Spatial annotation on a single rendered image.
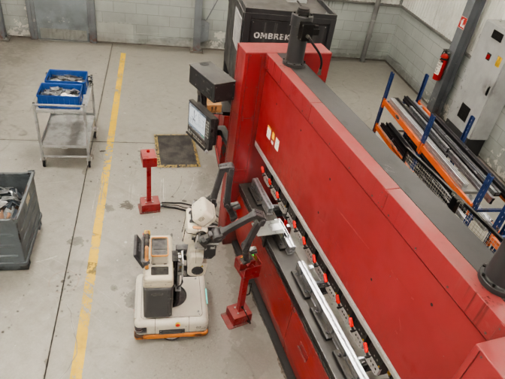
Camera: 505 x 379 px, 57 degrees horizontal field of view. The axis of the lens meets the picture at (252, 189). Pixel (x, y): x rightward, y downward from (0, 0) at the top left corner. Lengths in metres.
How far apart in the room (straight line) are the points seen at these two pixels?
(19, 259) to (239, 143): 2.46
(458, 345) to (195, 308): 2.58
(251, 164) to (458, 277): 2.91
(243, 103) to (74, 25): 6.74
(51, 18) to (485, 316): 9.73
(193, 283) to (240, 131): 1.55
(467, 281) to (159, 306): 2.69
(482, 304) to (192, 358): 2.84
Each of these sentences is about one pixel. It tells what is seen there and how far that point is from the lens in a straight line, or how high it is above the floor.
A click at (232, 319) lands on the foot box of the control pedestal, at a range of 4.68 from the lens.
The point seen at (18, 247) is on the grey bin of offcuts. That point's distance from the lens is 5.11.
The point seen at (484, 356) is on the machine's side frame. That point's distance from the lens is 2.12.
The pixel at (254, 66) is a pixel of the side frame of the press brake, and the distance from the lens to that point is 4.31.
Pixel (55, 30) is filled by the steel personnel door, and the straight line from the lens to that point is 10.80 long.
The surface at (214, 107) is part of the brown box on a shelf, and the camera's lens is 5.94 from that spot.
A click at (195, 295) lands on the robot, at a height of 0.28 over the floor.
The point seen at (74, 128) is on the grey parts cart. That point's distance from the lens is 6.90.
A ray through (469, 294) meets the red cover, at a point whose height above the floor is 2.26.
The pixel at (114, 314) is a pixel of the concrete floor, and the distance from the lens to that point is 4.81.
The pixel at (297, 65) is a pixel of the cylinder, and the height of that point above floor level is 2.33.
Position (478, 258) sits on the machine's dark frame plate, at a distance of 2.54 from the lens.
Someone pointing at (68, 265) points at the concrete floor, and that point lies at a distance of 5.31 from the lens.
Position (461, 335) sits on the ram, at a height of 2.04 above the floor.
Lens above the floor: 3.77
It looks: 36 degrees down
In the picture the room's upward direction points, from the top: 9 degrees clockwise
